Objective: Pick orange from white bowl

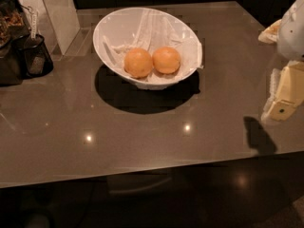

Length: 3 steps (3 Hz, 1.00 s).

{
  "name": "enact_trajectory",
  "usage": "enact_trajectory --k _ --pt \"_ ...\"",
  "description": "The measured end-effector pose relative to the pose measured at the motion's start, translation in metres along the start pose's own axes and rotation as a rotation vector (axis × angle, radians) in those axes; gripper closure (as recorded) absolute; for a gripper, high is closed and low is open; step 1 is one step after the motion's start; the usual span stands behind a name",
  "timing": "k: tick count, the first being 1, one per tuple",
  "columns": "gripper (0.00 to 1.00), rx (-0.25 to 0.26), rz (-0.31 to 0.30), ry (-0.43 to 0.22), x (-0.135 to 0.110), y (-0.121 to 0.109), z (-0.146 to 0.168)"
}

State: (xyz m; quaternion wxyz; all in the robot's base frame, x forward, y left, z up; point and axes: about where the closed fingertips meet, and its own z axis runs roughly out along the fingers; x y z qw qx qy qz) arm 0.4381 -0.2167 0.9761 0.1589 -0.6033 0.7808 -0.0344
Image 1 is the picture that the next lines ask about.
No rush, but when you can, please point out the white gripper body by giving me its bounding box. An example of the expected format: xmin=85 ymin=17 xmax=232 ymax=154
xmin=277 ymin=0 xmax=304 ymax=61

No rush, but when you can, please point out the left orange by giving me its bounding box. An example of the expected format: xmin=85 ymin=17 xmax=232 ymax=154
xmin=124 ymin=47 xmax=153 ymax=78

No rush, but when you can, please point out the white paper towel liner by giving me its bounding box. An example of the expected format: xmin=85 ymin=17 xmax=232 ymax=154
xmin=102 ymin=9 xmax=203 ymax=85

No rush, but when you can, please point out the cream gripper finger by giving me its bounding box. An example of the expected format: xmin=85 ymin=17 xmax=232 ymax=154
xmin=261 ymin=61 xmax=304 ymax=124
xmin=258 ymin=20 xmax=281 ymax=44

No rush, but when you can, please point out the black mesh cup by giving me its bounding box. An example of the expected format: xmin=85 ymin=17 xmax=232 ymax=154
xmin=21 ymin=34 xmax=53 ymax=77

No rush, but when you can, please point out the dark snack bag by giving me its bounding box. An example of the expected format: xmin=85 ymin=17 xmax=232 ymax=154
xmin=0 ymin=0 xmax=29 ymax=86

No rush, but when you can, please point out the right orange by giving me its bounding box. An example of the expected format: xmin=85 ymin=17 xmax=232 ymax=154
xmin=152 ymin=47 xmax=181 ymax=74

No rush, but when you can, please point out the orange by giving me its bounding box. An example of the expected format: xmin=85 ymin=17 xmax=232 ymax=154
xmin=152 ymin=47 xmax=181 ymax=74
xmin=124 ymin=47 xmax=153 ymax=78

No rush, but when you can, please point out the white tilted bowl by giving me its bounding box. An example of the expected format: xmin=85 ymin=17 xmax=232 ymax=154
xmin=92 ymin=7 xmax=203 ymax=91

